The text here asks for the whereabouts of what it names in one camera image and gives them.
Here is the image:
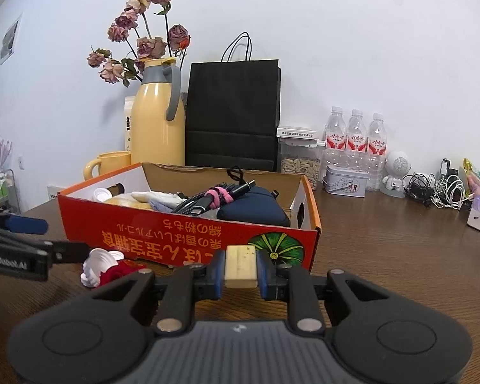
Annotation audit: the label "red knitted item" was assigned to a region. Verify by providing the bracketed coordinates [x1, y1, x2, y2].
[100, 260, 147, 286]

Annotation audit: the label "beige eraser block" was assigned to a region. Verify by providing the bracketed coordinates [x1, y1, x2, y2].
[224, 245, 257, 289]

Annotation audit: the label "cable bundle pink strap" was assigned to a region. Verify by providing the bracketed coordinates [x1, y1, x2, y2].
[171, 164, 258, 216]

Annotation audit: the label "navy blue pouch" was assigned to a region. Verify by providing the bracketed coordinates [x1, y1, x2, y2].
[217, 186, 290, 227]

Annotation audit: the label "white round cap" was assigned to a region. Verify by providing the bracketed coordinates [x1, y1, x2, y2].
[92, 187, 113, 203]

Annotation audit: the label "red cardboard box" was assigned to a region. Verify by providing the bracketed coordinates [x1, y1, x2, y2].
[58, 163, 322, 269]

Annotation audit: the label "yellow ceramic mug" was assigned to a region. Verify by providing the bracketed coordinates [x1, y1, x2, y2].
[83, 151, 131, 180]

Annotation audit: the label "white plush toy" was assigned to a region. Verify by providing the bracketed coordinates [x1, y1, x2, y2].
[104, 191, 185, 213]

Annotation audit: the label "white tin box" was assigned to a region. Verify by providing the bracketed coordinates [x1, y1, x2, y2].
[323, 165, 368, 198]

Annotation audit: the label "yellow thermos jug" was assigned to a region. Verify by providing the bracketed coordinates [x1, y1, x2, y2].
[131, 57, 185, 165]

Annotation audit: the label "white robot figurine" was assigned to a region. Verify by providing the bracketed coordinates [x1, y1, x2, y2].
[380, 150, 412, 198]

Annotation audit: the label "right water bottle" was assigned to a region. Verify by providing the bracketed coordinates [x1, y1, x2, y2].
[367, 113, 388, 192]

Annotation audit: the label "water bottle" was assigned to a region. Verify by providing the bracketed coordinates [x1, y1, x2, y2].
[367, 113, 388, 192]
[324, 107, 346, 166]
[346, 109, 368, 171]

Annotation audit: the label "colourful snack packets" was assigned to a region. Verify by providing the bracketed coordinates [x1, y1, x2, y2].
[462, 158, 480, 198]

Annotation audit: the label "left water bottle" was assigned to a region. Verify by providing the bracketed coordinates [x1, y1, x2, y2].
[324, 107, 346, 166]

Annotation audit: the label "middle water bottle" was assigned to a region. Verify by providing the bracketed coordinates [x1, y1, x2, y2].
[346, 109, 368, 171]

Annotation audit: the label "clear seed container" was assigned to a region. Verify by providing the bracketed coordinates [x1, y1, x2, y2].
[276, 126, 324, 190]

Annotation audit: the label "dried pink rose bouquet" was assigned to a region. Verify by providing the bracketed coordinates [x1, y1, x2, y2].
[86, 0, 191, 87]

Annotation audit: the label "black paper bag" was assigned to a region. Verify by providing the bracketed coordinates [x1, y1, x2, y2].
[185, 31, 281, 172]

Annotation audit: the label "wire rack with items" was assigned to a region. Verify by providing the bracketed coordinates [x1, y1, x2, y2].
[0, 169, 20, 213]

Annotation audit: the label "tangled cables pile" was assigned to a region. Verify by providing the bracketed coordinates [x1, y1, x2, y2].
[401, 158, 471, 211]

